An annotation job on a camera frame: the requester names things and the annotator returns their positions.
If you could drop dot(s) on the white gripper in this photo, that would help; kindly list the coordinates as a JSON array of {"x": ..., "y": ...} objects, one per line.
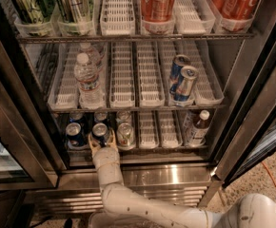
[{"x": 106, "y": 157}]

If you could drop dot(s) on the pepsi can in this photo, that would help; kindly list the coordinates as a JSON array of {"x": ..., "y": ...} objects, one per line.
[
  {"x": 75, "y": 135},
  {"x": 101, "y": 118},
  {"x": 79, "y": 117},
  {"x": 100, "y": 134}
]

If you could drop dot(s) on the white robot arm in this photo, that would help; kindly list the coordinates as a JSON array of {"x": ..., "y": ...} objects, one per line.
[{"x": 250, "y": 211}]

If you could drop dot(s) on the front silver soda can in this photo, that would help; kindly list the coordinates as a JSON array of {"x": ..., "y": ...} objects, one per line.
[{"x": 125, "y": 135}]

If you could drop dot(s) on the silver soda can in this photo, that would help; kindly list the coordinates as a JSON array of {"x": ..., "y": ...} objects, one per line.
[
  {"x": 125, "y": 135},
  {"x": 123, "y": 117}
]

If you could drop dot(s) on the rear silver soda can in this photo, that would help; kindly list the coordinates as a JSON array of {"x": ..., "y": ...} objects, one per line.
[{"x": 123, "y": 117}]

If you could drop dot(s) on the left glass fridge door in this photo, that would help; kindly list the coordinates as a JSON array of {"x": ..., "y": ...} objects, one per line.
[{"x": 25, "y": 166}]

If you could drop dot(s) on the front red bull can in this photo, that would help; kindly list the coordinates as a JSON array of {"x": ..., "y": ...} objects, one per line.
[{"x": 186, "y": 81}]

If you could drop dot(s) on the red bull can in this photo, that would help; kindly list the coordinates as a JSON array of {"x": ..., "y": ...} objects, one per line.
[
  {"x": 186, "y": 81},
  {"x": 178, "y": 62}
]

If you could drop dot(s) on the rear red bull can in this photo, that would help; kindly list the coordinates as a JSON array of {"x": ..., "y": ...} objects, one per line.
[{"x": 178, "y": 62}]

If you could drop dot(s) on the stainless steel fridge cabinet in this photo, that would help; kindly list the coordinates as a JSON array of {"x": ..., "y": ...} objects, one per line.
[{"x": 160, "y": 164}]

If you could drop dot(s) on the green can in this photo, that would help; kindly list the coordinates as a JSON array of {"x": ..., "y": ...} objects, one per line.
[
  {"x": 34, "y": 11},
  {"x": 75, "y": 11}
]

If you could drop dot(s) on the red coke can centre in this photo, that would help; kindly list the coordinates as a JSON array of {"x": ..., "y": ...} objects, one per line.
[{"x": 156, "y": 10}]

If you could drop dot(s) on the green can far left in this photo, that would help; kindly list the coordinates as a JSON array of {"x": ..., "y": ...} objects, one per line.
[{"x": 34, "y": 11}]

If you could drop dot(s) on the right open fridge door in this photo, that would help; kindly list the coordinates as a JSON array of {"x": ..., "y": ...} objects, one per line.
[{"x": 245, "y": 130}]

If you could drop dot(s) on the front water bottle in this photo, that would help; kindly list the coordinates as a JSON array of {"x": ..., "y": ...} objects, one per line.
[{"x": 87, "y": 78}]

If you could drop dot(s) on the water bottle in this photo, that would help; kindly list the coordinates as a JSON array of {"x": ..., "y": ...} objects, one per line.
[
  {"x": 93, "y": 54},
  {"x": 87, "y": 78}
]

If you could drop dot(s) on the empty white tray middle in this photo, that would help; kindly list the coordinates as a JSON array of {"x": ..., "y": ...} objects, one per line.
[{"x": 122, "y": 89}]

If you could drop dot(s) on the empty white tray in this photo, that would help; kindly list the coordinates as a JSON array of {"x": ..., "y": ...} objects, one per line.
[
  {"x": 122, "y": 89},
  {"x": 117, "y": 17}
]

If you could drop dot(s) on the rear water bottle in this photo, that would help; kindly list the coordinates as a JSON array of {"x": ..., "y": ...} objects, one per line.
[{"x": 93, "y": 54}]

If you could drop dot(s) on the brown tea bottle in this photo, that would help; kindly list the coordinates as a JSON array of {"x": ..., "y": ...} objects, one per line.
[{"x": 200, "y": 125}]

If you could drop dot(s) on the empty white tray top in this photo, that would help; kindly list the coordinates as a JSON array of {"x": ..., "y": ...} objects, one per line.
[{"x": 117, "y": 17}]

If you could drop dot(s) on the middle wire shelf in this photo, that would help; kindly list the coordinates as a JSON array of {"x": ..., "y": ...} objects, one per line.
[{"x": 138, "y": 108}]

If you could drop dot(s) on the wire shelf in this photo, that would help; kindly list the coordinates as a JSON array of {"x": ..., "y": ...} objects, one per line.
[
  {"x": 133, "y": 38},
  {"x": 138, "y": 108}
]

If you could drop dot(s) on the top wire shelf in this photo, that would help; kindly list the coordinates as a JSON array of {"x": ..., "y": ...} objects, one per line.
[{"x": 133, "y": 38}]

